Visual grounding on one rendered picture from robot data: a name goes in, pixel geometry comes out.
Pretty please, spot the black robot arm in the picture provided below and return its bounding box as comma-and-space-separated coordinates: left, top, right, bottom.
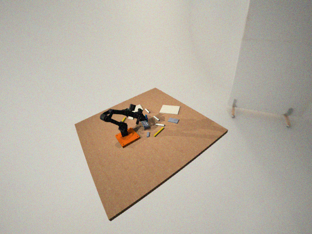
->
100, 104, 142, 137

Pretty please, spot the white sheet of paper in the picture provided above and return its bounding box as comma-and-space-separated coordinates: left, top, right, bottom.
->
132, 105, 143, 112

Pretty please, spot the grey keyboard with white letter keys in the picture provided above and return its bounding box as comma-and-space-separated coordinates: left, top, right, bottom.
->
141, 121, 150, 129

